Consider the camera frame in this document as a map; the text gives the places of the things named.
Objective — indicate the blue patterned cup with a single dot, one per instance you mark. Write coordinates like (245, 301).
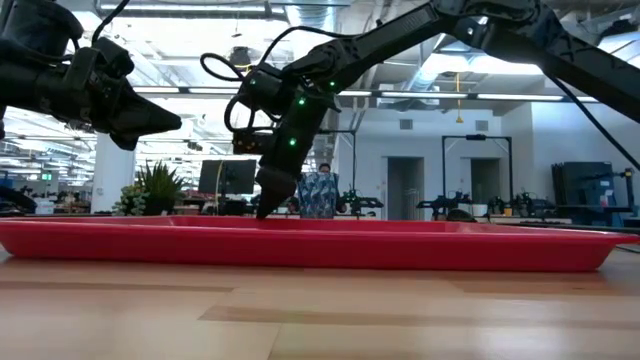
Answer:
(317, 197)

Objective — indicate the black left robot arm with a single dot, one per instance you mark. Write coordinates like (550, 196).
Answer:
(27, 75)

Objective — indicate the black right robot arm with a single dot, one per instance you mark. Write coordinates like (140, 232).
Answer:
(550, 50)

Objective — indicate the black computer monitor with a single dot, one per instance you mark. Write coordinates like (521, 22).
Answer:
(235, 176)

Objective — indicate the person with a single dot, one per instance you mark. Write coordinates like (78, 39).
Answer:
(325, 168)

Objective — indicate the red plastic tray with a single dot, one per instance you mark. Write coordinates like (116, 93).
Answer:
(300, 245)

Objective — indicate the white pillar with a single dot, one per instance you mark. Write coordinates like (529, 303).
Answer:
(114, 175)

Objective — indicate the black rounded object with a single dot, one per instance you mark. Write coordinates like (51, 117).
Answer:
(460, 215)

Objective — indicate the black background robot arm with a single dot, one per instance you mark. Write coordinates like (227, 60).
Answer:
(442, 202)
(361, 201)
(522, 204)

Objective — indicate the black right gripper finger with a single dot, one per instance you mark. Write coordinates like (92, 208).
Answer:
(267, 195)
(289, 186)

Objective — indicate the blue cabinet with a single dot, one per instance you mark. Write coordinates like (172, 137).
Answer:
(585, 187)

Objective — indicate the black ceiling dome fixture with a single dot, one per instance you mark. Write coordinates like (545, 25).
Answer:
(240, 56)

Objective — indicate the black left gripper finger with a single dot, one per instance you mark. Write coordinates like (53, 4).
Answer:
(155, 115)
(125, 141)

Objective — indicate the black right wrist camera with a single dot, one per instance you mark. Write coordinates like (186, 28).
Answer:
(250, 141)

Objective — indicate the yellow hanging pendant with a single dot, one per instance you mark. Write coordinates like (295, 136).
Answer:
(458, 107)

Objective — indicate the small pale succulent plant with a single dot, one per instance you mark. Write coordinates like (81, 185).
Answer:
(130, 201)

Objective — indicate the green spiky potted plant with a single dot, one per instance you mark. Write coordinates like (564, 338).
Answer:
(160, 187)

